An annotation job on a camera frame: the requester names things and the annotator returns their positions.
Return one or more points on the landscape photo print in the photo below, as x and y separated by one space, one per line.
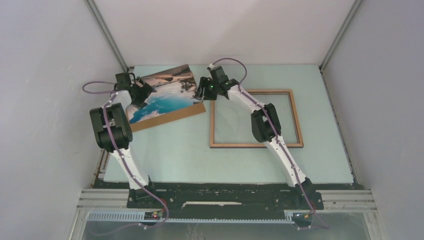
164 92

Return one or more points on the right corner aluminium profile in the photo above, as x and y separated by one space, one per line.
340 34

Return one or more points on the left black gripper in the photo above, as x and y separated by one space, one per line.
146 91

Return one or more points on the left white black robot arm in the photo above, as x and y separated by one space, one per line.
113 132

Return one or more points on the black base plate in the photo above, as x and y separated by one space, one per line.
226 201

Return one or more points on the corner aluminium profile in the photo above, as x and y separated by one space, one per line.
104 29
340 34

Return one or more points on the wooden picture frame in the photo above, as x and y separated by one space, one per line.
248 146

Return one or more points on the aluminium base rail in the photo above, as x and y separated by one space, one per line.
109 203

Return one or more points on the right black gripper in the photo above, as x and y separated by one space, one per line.
205 82

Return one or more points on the brown cardboard backing board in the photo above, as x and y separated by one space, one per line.
169 117

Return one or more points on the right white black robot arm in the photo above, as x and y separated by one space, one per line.
265 124

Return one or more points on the left corner aluminium profile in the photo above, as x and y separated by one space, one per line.
104 29

